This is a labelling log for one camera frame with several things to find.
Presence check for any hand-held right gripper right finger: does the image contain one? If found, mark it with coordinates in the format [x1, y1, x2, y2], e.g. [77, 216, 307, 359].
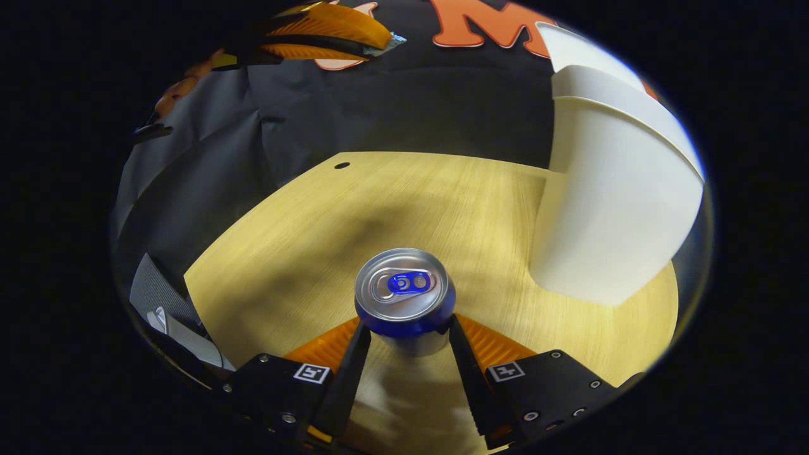
[447, 314, 623, 451]

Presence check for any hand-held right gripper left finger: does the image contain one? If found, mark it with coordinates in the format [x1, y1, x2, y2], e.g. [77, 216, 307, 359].
[221, 318, 372, 443]

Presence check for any black backdrop cloth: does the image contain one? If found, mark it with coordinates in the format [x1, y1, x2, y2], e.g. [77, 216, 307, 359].
[114, 0, 658, 285]

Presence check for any grey ribbed cloth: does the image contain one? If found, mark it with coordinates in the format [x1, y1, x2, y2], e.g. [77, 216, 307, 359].
[130, 253, 236, 373]

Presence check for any blue silver pop can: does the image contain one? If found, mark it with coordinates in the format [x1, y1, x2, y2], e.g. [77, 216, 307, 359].
[354, 248, 457, 358]

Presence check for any white desktop garbage bin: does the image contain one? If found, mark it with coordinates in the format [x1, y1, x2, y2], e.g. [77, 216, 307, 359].
[530, 22, 705, 307]

